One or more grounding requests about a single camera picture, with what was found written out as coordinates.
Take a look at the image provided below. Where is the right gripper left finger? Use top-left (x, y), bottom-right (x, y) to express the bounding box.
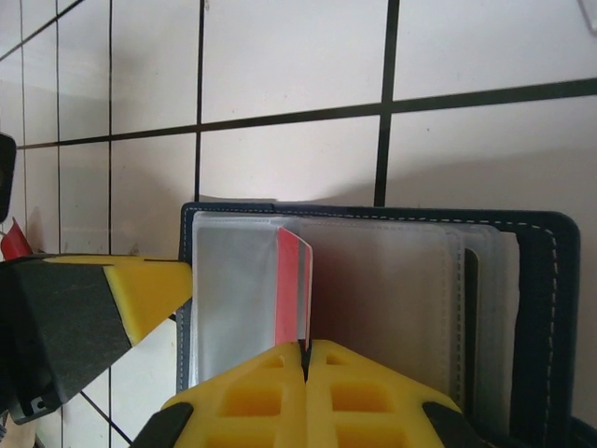
top-left (139, 341), bottom-right (307, 448)

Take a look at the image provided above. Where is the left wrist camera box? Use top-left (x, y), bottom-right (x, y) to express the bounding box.
top-left (0, 133), bottom-right (18, 220)

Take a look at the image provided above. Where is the navy leather card holder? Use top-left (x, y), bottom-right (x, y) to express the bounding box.
top-left (174, 201), bottom-right (582, 448)

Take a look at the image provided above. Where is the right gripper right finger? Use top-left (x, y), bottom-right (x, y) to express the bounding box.
top-left (305, 340), bottom-right (486, 448)

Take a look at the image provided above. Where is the red VIP card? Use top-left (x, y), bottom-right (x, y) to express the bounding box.
top-left (270, 226), bottom-right (314, 354)

